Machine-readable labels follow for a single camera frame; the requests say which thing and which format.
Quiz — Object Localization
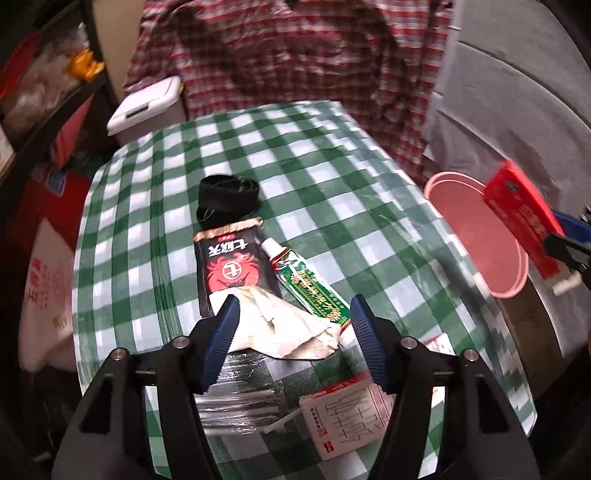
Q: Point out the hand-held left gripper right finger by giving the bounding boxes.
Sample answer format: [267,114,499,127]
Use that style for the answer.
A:
[349,294,541,480]

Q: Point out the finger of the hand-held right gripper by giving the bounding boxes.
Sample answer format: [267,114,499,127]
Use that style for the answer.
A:
[543,233,591,278]
[553,210,591,241]

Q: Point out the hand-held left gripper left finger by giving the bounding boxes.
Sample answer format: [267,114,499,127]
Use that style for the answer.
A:
[52,293,241,480]

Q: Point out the red cardboard box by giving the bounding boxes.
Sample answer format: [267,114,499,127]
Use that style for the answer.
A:
[484,159,580,296]

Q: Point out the white paper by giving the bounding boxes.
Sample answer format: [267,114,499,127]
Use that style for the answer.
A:
[210,285,342,361]

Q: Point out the pink plastic bin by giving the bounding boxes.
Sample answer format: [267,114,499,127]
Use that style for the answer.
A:
[424,172,529,301]

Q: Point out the white lidded trash can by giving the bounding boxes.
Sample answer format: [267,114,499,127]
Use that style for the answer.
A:
[107,76,183,148]

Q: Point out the clear plastic wrapper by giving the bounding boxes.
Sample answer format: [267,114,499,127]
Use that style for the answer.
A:
[196,351,305,437]

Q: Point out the white red paper slip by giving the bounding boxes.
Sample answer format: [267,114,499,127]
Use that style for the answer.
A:
[422,335,458,356]

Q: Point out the black packet with red crab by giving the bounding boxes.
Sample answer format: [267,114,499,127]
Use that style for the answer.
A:
[193,218,280,319]

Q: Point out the red and white carton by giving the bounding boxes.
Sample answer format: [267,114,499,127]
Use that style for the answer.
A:
[299,374,395,460]

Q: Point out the green and white tube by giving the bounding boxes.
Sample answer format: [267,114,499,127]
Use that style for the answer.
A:
[262,239,358,344]

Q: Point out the black elastic band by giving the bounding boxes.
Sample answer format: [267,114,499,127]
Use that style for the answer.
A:
[196,175,260,230]

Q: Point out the grey fabric cover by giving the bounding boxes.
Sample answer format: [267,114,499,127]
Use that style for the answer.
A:
[422,0,591,287]

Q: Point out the green checkered tablecloth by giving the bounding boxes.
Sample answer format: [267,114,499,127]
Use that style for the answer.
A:
[71,102,539,480]

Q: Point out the white sack with red print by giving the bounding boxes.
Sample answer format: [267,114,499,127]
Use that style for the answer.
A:
[18,217,77,372]

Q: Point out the orange red bag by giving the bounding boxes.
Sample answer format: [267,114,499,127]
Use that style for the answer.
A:
[18,99,95,241]

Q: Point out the red plaid shirt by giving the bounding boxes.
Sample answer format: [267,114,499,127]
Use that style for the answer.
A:
[124,0,455,185]

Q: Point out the yellow plastic bag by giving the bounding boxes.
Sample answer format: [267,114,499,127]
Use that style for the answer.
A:
[67,48,106,81]

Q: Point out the clear bags of food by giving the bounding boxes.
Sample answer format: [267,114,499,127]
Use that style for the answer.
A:
[0,28,88,134]

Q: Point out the black shelf rack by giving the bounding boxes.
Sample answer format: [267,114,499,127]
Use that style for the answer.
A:
[0,0,114,185]

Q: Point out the red plastic bag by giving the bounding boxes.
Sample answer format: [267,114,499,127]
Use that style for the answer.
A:
[0,34,42,97]

